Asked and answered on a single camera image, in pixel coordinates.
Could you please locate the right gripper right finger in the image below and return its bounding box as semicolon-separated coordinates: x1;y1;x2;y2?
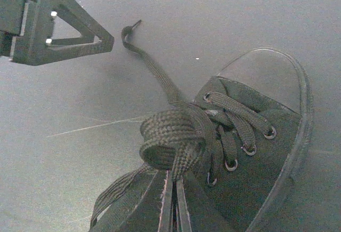
174;173;234;232

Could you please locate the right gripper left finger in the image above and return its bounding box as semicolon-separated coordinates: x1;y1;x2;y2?
90;171;173;231

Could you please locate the black sneaker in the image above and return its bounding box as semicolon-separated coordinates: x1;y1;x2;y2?
193;48;313;231

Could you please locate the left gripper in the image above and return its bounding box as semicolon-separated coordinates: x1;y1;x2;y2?
1;0;115;66

